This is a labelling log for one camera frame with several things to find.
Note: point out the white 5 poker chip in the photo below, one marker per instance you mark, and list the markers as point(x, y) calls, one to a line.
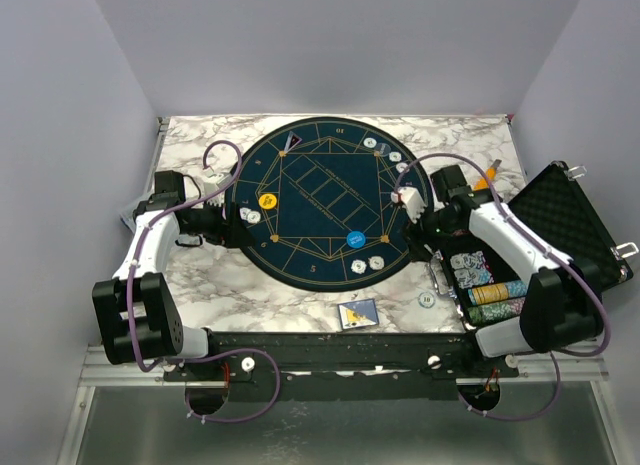
point(358, 266)

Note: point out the yellow utility knife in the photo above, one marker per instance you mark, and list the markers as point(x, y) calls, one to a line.
point(490, 173)

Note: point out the green chip stack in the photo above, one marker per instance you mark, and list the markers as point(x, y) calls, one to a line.
point(495, 312)

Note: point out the clear big blind button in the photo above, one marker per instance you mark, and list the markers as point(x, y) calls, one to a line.
point(382, 149)

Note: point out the clear plastic screw box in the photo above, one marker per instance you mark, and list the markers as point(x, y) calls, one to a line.
point(127, 218)

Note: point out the black poker chip case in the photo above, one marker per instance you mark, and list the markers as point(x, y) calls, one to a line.
point(555, 207)

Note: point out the aluminium frame rail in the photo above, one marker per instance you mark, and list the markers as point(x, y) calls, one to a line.
point(98, 372)

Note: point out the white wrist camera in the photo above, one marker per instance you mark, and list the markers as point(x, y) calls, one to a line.
point(410, 199)
point(214, 185)

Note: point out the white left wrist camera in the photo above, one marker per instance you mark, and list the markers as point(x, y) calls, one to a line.
point(214, 185)

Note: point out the grey 1 poker chip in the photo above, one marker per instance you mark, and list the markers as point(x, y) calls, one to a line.
point(376, 262)

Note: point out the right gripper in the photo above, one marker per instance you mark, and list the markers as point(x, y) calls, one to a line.
point(411, 234)

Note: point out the blue small blind button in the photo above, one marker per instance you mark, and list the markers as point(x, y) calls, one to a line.
point(356, 239)

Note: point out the yellow chip stack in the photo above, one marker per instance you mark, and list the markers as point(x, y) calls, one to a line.
point(497, 292)

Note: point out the blue playing card box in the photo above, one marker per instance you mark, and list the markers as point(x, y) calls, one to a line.
point(358, 314)

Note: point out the round blue poker mat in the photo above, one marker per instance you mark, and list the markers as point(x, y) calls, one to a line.
point(328, 185)

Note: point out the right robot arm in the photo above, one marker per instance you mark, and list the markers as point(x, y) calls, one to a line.
point(563, 296)

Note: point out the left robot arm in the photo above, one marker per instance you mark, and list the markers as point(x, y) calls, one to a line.
point(137, 317)

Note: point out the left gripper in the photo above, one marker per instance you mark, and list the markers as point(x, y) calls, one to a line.
point(229, 233)

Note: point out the yellow dealer button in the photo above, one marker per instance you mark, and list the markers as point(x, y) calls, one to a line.
point(268, 201)

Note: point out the chrome case handle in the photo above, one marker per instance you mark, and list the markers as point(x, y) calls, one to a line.
point(438, 277)

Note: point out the white chip stack in case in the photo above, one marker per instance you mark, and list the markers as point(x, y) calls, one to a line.
point(471, 269)

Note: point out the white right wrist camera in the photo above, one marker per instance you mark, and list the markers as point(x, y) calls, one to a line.
point(410, 199)

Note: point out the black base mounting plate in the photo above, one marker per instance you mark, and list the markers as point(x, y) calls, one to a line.
point(340, 366)

